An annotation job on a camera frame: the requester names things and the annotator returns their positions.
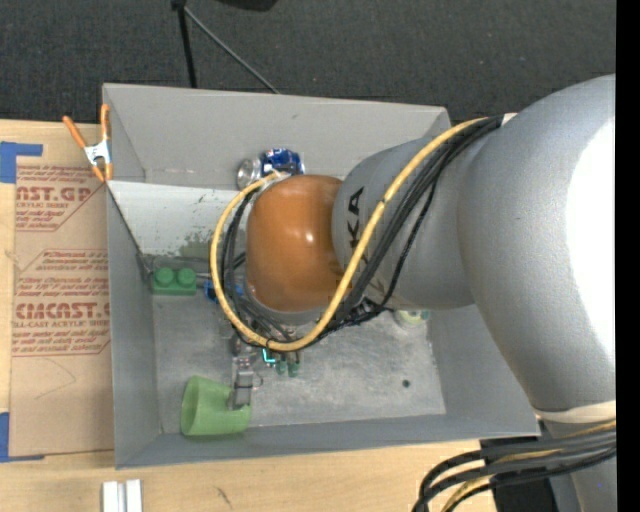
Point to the blue flat thing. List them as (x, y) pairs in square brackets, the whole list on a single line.
[(212, 291)]

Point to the light green cup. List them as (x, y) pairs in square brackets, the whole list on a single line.
[(207, 410)]

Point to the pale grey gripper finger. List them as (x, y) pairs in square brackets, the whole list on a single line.
[(243, 390)]

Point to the green toy brick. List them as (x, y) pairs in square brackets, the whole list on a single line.
[(172, 281)]

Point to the pale green round thing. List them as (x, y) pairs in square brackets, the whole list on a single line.
[(412, 317)]

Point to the brown cardboard board, red print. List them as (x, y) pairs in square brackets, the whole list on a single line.
[(60, 390)]

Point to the grey metal bin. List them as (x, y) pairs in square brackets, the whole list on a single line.
[(190, 135)]

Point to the blue and silver can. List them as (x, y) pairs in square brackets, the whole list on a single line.
[(277, 159)]

